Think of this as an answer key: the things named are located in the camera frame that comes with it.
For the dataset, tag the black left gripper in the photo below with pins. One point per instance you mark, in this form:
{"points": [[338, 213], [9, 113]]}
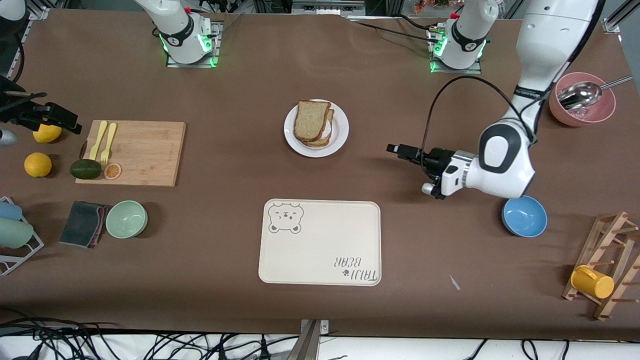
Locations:
{"points": [[436, 158]]}

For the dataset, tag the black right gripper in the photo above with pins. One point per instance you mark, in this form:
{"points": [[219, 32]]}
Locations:
{"points": [[16, 111]]}

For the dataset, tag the white round plate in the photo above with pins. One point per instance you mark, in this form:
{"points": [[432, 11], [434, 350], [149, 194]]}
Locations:
{"points": [[341, 131]]}

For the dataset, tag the brown bread slice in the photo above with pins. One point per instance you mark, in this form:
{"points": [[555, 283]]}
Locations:
{"points": [[320, 143], [311, 120]]}

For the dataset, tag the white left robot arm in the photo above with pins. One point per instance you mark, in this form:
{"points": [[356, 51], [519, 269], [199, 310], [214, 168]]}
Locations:
{"points": [[545, 40]]}

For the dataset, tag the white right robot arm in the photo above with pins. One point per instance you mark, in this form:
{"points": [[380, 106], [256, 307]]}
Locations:
{"points": [[175, 25]]}

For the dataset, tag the yellow lemon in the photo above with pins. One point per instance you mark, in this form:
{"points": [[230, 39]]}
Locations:
{"points": [[47, 135], [38, 165]]}

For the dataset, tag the yellow plastic knife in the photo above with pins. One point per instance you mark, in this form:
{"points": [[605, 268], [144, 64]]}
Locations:
{"points": [[99, 137]]}

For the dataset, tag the yellow plastic fork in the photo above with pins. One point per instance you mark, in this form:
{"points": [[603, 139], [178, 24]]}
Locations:
{"points": [[111, 135]]}

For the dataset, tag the dark green avocado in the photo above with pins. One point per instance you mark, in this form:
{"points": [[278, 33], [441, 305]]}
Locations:
{"points": [[85, 169]]}

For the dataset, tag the toy orange slice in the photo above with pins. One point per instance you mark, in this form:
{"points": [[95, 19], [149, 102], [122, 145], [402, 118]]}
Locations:
{"points": [[112, 171]]}

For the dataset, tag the toy fried egg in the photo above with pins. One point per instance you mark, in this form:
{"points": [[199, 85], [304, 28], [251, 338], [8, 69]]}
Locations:
{"points": [[328, 132]]}

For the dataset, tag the bamboo cutting board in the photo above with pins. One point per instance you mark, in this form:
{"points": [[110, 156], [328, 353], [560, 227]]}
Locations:
{"points": [[145, 150]]}

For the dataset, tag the dark grey folded cloth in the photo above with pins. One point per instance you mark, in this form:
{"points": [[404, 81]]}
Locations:
{"points": [[80, 222]]}

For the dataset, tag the light blue cup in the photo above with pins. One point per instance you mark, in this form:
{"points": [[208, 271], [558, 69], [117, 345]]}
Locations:
{"points": [[9, 211]]}

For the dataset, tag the mint green bowl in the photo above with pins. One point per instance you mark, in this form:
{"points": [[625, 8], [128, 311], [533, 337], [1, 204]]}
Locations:
{"points": [[126, 219]]}

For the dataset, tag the pale green cup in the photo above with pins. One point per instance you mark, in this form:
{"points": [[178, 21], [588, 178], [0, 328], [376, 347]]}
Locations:
{"points": [[15, 232]]}

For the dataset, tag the cream bear print tray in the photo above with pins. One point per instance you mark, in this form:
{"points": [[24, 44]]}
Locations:
{"points": [[320, 245]]}

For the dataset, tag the blue bowl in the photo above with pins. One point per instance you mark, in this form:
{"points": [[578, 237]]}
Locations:
{"points": [[525, 217]]}

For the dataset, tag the metal ladle spoon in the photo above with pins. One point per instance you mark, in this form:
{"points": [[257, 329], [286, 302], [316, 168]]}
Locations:
{"points": [[582, 94]]}

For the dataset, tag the pink bowl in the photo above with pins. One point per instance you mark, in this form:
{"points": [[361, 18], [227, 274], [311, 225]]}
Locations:
{"points": [[600, 112]]}

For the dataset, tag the yellow mug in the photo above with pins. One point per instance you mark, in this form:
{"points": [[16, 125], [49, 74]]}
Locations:
{"points": [[592, 282]]}

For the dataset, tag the wooden peg rack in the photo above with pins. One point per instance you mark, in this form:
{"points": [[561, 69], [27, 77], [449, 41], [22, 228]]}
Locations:
{"points": [[615, 290]]}

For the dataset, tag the aluminium frame profile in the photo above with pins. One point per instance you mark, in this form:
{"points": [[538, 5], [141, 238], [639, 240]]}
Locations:
{"points": [[612, 22], [37, 12]]}

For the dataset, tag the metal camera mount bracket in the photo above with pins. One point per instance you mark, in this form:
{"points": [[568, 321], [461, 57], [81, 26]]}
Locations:
{"points": [[310, 345]]}

